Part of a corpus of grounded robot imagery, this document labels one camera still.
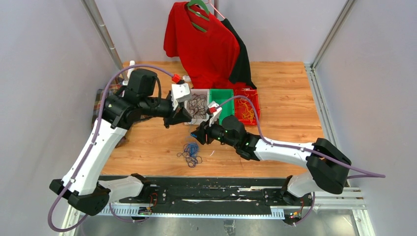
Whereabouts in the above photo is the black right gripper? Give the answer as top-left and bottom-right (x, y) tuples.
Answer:
(191, 116), (238, 148)

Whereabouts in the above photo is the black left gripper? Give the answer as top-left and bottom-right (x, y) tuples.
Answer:
(140, 96), (192, 128)

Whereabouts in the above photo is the black cable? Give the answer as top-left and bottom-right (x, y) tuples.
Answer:
(187, 94), (209, 119)

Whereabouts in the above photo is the yellow cable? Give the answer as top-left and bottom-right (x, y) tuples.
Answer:
(236, 94), (258, 123)

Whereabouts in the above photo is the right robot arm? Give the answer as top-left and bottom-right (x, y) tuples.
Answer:
(191, 115), (352, 205)

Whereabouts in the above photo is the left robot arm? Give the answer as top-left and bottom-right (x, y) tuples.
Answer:
(50, 69), (192, 216)

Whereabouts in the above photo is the white plastic bin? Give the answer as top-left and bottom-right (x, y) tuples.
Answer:
(184, 89), (209, 125)

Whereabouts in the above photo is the green plastic bin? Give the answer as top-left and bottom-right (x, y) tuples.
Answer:
(209, 89), (235, 124)

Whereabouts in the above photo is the red plastic bin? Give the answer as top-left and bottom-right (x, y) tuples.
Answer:
(234, 88), (260, 125)

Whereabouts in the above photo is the red t-shirt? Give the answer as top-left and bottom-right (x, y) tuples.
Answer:
(163, 1), (242, 89)

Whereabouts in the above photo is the black t-shirt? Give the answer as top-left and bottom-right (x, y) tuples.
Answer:
(221, 19), (257, 89)

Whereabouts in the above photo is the plaid cloth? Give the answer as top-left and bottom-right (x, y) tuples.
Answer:
(91, 84), (127, 148)

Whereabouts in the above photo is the green clothes hanger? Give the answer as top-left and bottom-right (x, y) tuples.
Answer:
(186, 0), (210, 33)

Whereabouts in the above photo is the pink clothes hanger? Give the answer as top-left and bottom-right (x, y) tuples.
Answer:
(208, 0), (226, 19)

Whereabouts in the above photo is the white stand with pole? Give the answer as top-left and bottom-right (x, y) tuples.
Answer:
(81, 0), (124, 70)

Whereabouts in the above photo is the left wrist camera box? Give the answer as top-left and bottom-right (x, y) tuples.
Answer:
(171, 83), (192, 111)

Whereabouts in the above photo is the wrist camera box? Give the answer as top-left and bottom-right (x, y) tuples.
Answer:
(171, 83), (192, 111)
(208, 101), (222, 127)

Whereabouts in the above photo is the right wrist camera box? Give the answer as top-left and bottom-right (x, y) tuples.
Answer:
(208, 101), (222, 127)

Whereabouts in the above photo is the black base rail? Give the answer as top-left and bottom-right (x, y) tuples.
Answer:
(109, 176), (351, 217)

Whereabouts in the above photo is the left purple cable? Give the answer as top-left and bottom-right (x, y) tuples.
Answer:
(48, 64), (181, 233)

